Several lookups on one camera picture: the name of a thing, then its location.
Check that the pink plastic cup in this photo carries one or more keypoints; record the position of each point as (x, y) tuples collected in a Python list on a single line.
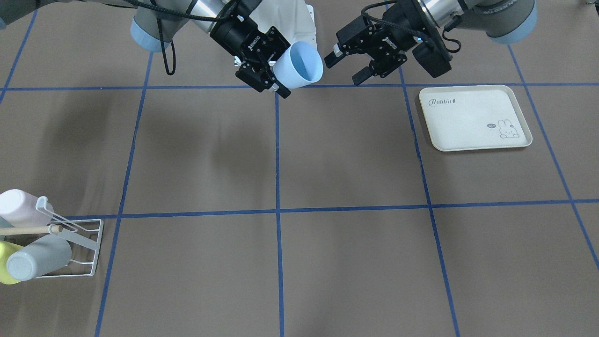
[(18, 209)]

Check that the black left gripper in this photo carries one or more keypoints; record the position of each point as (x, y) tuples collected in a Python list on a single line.
[(397, 36)]

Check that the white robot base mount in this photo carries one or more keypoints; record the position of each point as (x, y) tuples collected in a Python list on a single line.
[(294, 19)]

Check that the white wire cup rack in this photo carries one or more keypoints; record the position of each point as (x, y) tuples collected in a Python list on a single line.
[(84, 237)]

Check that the blue plastic cup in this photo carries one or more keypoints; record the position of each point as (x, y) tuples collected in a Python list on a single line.
[(299, 66)]

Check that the cream tray with bunny print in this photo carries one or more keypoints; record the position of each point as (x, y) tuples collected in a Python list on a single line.
[(474, 118)]

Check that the grey plastic cup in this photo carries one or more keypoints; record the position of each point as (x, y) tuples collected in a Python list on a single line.
[(45, 255)]

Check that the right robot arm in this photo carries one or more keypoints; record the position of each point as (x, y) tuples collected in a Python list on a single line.
[(156, 22)]

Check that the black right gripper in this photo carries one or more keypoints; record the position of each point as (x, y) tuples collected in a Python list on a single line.
[(232, 33)]

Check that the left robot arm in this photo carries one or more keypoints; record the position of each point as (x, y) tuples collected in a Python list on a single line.
[(503, 21)]

